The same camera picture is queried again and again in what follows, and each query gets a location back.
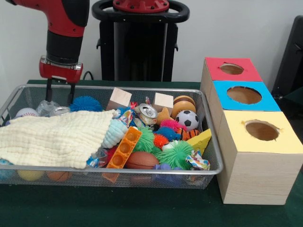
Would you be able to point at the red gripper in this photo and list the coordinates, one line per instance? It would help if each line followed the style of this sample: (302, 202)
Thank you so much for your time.
(60, 72)

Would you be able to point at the clear plastic bottle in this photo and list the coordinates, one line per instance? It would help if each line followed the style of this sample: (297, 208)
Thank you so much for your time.
(46, 108)

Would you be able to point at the cream waffle cloth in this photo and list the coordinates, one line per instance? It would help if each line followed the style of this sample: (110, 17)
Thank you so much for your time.
(52, 139)

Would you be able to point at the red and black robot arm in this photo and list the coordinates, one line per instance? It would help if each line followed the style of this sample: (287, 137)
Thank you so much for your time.
(65, 30)

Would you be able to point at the silver mesh bin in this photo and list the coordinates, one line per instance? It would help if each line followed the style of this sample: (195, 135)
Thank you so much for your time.
(94, 182)

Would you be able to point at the wooden box with three holes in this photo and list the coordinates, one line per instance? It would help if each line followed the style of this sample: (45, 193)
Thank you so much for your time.
(255, 177)

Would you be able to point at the blue spiky ball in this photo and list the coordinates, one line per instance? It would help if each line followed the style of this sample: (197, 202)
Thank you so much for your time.
(86, 104)

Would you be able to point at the white baseball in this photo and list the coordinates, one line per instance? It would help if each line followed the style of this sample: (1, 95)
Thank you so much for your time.
(26, 112)

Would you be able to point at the large wooden block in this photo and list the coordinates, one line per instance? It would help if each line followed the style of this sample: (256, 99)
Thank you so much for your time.
(119, 98)

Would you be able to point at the orange plastic block with holes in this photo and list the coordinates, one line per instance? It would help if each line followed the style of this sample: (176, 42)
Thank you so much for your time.
(124, 147)

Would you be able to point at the crushed silver can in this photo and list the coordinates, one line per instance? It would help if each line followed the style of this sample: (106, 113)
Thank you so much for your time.
(148, 113)

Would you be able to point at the small wooden block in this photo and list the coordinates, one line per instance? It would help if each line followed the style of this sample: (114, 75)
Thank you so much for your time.
(163, 100)

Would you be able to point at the toy hamburger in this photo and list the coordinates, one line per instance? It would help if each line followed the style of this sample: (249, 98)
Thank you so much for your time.
(183, 104)

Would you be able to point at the small soccer ball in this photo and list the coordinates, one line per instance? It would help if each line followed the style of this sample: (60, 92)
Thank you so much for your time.
(187, 119)

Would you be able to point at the green spiky ball with eyes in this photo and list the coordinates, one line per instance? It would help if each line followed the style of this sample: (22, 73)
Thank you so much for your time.
(176, 154)

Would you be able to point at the dark green tablecloth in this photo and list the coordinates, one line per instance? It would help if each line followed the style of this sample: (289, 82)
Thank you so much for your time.
(142, 208)

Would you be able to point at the black monitor on stand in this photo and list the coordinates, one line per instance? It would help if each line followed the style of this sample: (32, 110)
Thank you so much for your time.
(291, 66)

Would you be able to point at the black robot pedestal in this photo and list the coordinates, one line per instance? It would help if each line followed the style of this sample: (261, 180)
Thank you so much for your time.
(139, 52)

